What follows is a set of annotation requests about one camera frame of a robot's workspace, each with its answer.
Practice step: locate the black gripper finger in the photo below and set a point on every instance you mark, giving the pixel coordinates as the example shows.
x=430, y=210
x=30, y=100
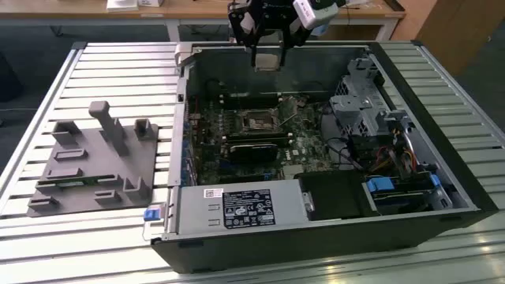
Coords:
x=296, y=32
x=242, y=26

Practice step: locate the silver square CPU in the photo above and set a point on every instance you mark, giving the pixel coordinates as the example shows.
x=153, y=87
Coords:
x=268, y=62

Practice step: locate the CPU socket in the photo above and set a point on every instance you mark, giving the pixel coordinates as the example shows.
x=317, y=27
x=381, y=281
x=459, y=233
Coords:
x=258, y=122

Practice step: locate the pale blue teach pendant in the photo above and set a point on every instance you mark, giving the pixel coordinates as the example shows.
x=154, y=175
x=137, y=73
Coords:
x=322, y=31

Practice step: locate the grey metal drive cage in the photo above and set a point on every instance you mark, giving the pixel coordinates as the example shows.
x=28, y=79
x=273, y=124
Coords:
x=350, y=109

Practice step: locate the white box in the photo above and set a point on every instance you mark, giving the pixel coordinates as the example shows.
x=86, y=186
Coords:
x=121, y=5

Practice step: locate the green motherboard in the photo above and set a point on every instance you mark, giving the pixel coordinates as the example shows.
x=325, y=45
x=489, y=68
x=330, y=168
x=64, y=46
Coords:
x=308, y=139

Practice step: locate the black RAM stick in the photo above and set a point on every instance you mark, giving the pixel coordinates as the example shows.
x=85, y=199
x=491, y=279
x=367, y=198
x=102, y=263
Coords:
x=256, y=136

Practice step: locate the black graphics card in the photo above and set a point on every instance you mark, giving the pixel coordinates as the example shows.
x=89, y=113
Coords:
x=252, y=152

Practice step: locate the wooden cabinet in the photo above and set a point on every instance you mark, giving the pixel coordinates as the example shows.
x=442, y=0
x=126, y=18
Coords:
x=465, y=29

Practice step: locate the silver chipset heat sink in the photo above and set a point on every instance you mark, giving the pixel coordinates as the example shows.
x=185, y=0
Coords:
x=294, y=169

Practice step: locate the wooden desk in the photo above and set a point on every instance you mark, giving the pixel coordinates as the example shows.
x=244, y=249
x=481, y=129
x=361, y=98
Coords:
x=58, y=13

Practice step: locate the black plastic shroud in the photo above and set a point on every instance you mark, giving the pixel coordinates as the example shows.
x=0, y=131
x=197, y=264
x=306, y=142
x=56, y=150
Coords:
x=334, y=195

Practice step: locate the blue drive clip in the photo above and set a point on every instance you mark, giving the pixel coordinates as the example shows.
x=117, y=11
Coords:
x=434, y=180

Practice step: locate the grey power supply unit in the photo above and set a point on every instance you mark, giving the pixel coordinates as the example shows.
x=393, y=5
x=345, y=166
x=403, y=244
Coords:
x=197, y=207

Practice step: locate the grey parts rack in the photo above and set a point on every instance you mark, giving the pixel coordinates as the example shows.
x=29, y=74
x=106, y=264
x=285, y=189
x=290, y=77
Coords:
x=98, y=177

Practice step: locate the green RAM stick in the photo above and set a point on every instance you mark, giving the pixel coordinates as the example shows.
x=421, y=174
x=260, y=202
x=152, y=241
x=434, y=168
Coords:
x=92, y=180

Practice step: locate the blue case latch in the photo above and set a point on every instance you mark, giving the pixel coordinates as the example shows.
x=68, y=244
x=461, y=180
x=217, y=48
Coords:
x=153, y=214

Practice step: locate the black open PC case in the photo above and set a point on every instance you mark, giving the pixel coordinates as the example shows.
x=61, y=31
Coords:
x=276, y=251

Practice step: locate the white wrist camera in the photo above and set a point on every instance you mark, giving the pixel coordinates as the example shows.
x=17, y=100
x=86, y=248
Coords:
x=312, y=12

